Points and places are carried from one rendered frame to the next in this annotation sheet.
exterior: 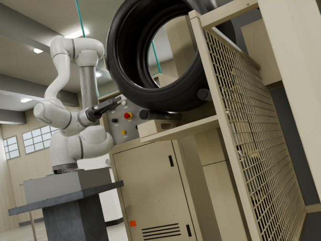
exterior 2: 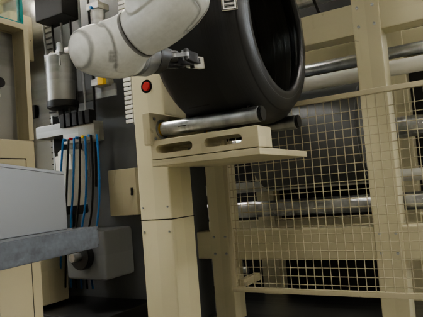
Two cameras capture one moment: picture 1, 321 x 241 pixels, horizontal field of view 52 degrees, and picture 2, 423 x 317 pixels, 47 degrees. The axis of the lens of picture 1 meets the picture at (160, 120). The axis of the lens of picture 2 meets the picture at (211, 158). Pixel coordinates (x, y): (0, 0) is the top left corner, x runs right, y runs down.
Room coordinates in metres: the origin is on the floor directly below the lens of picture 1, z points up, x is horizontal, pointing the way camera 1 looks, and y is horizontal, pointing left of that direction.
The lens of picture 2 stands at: (1.46, 1.40, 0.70)
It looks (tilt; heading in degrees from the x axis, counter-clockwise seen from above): 4 degrees up; 274
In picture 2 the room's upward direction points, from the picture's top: 5 degrees counter-clockwise
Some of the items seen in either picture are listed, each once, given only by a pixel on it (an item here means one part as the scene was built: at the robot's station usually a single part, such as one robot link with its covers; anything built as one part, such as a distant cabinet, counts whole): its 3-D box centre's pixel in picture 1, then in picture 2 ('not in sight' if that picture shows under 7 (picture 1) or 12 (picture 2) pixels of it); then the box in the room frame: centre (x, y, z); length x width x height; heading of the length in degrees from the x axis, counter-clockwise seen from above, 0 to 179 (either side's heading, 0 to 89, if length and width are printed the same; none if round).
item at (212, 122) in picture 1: (194, 128); (232, 157); (1.50, -0.14, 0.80); 0.37 x 0.36 x 0.02; 64
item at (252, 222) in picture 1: (266, 144); (338, 194); (1.15, -0.33, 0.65); 0.90 x 0.02 x 0.70; 154
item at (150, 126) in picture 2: (201, 108); (184, 133); (1.66, -0.22, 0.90); 0.40 x 0.03 x 0.10; 64
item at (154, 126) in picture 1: (165, 128); (209, 144); (1.56, -0.01, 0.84); 0.36 x 0.09 x 0.06; 154
